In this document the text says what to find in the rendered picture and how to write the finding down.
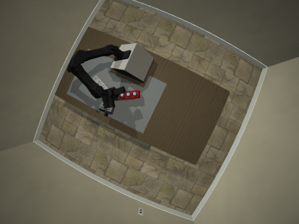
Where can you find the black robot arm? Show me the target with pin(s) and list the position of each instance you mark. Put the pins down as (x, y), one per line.
(96, 90)

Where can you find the grey control panel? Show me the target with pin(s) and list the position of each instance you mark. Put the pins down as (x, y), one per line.
(106, 110)

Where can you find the grey flat mat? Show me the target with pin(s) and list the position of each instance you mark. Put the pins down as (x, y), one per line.
(134, 113)

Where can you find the red tube rack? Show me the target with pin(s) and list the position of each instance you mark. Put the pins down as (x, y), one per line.
(131, 96)

